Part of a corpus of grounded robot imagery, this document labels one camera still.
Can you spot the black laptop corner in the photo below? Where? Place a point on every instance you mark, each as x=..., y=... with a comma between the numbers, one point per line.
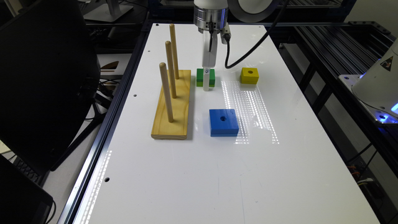
x=22, y=201

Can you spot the yellow wooden block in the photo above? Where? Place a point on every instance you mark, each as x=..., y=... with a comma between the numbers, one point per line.
x=249, y=75

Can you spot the black aluminium frame rails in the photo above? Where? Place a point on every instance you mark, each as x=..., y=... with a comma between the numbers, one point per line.
x=321, y=58

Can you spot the wooden peg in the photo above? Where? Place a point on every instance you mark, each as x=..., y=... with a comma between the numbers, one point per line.
x=174, y=50
x=166, y=91
x=168, y=48

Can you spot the middle wooden peg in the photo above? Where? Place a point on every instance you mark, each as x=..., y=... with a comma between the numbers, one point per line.
x=168, y=48

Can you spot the blue wooden block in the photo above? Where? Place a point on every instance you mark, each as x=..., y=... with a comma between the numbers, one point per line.
x=223, y=123

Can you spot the black monitor back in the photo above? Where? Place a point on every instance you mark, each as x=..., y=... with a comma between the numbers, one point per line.
x=49, y=77

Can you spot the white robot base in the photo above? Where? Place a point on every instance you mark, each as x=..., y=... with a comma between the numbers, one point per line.
x=376, y=89

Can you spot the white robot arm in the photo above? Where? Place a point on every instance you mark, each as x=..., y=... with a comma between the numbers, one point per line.
x=210, y=16

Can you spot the silver monitor stand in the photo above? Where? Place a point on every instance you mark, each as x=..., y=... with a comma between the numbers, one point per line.
x=108, y=12

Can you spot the rear wooden peg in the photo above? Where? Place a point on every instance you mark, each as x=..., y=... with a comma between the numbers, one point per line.
x=174, y=50

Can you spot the wooden peg base board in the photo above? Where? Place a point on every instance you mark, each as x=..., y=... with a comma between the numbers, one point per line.
x=176, y=130

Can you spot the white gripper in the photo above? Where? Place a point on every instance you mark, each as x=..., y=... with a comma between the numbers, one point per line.
x=210, y=46

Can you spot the green wooden block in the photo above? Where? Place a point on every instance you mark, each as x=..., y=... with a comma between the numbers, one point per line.
x=199, y=77

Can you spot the front wooden peg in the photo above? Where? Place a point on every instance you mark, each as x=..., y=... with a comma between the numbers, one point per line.
x=166, y=91

